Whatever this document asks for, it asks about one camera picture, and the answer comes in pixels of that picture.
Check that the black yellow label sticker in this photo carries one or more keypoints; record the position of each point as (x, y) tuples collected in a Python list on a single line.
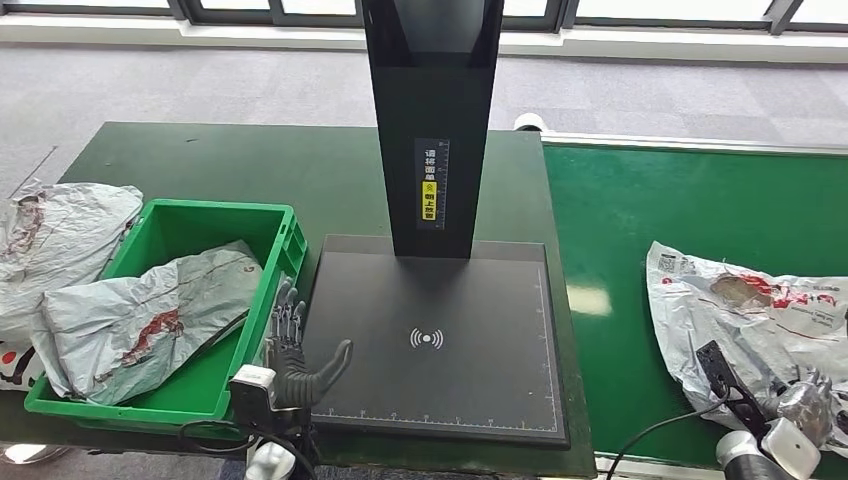
[(430, 199)]

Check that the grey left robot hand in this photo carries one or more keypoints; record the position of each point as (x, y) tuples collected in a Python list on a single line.
[(291, 378)]

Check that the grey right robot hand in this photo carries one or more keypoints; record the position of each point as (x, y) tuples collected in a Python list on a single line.
[(805, 407)]

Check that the grey parcel bag red stripe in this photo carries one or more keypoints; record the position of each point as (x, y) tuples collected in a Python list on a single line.
[(146, 311)]

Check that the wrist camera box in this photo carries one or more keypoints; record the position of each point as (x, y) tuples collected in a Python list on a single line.
[(725, 381), (252, 384)]

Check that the grey parcel bag torn hole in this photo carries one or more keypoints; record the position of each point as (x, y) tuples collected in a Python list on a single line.
[(742, 318)]

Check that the green conveyor belt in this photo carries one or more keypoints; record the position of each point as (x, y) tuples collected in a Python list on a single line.
[(662, 199)]

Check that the black inbound scanner machine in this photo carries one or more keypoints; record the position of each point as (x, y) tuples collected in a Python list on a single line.
[(430, 318)]

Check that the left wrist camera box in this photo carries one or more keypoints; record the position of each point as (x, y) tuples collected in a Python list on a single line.
[(252, 384)]

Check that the green plastic crate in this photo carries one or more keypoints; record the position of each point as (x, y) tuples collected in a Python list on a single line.
[(199, 225)]

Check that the white window sill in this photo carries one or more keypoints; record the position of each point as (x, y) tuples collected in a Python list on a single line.
[(199, 36)]

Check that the white parcel bag black print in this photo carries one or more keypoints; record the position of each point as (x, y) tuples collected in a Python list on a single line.
[(16, 368)]

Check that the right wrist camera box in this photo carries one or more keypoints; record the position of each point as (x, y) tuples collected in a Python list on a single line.
[(725, 381)]

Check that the round silver metal base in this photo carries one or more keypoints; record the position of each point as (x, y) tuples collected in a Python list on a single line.
[(30, 454)]

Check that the crumpled grey parcel bag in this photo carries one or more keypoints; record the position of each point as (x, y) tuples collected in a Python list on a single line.
[(66, 238)]

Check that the dark window frame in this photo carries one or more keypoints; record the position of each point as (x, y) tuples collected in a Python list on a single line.
[(278, 16)]

